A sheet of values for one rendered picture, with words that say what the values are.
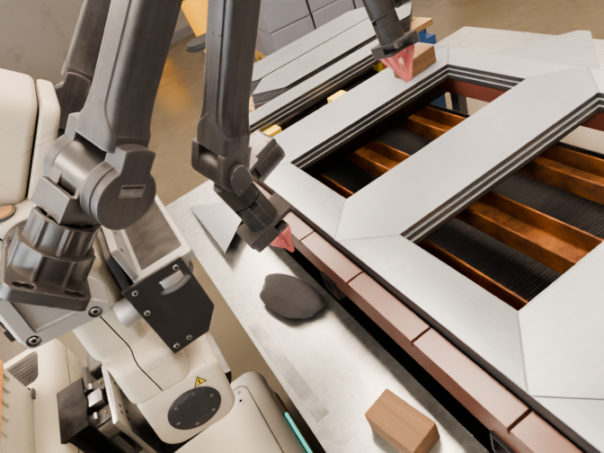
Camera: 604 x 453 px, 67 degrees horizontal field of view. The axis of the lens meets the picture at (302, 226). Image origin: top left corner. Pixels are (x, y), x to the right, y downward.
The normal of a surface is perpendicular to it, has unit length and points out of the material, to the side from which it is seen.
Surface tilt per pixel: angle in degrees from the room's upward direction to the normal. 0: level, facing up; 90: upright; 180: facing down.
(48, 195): 46
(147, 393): 90
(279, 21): 90
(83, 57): 76
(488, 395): 0
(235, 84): 111
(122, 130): 99
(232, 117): 105
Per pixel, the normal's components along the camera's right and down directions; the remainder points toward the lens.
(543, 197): -0.32, -0.73
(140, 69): 0.75, 0.50
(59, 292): 0.45, -0.87
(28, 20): 0.47, 0.42
